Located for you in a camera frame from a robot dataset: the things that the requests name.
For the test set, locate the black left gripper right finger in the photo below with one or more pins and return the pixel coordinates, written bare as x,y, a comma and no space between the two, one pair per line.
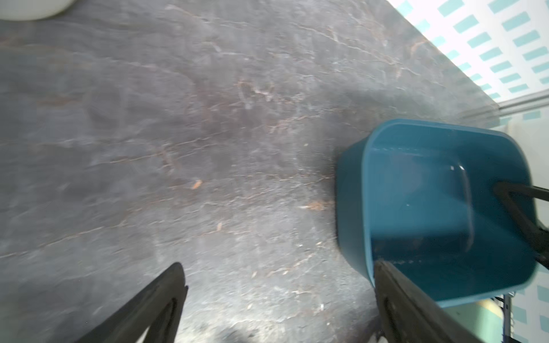
407,314

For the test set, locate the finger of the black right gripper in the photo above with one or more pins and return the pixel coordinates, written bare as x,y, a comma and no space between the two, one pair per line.
534,232

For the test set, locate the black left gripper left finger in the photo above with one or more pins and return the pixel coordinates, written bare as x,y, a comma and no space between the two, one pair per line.
154,313

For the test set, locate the dark teal storage box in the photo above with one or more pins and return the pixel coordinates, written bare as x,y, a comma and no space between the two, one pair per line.
419,194

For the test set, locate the white plastic storage box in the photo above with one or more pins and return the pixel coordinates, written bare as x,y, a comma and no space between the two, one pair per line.
31,10

